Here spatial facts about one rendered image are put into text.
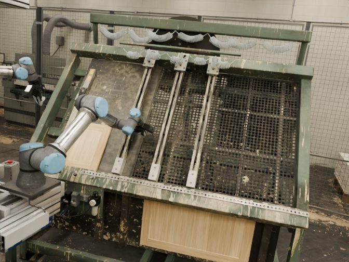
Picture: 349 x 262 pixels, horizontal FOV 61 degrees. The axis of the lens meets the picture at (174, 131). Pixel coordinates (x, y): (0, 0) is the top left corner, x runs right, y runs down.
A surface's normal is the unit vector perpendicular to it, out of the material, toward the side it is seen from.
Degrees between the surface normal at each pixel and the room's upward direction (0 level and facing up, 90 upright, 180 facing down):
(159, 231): 90
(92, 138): 51
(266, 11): 90
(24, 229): 90
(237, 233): 90
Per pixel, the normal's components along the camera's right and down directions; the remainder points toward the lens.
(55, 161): 0.80, 0.29
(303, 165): -0.09, -0.46
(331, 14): -0.34, 0.17
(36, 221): 0.93, 0.18
